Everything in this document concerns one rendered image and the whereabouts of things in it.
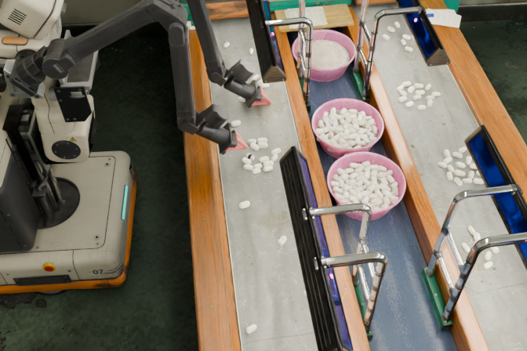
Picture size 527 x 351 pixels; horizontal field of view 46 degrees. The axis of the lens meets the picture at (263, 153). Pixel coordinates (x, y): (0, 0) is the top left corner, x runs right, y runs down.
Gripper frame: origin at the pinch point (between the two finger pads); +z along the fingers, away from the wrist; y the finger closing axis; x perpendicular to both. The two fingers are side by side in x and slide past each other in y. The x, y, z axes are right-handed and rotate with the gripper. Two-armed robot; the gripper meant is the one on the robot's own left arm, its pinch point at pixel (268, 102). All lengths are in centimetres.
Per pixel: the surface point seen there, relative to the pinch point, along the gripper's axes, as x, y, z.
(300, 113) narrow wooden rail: -7.5, -8.4, 8.2
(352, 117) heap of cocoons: -18.3, -10.5, 24.8
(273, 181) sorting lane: 3.8, -37.6, -1.1
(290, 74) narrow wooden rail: -7.4, 14.3, 7.8
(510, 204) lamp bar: -59, -82, 21
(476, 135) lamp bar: -60, -57, 21
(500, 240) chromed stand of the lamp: -56, -95, 13
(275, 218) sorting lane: 5, -53, -2
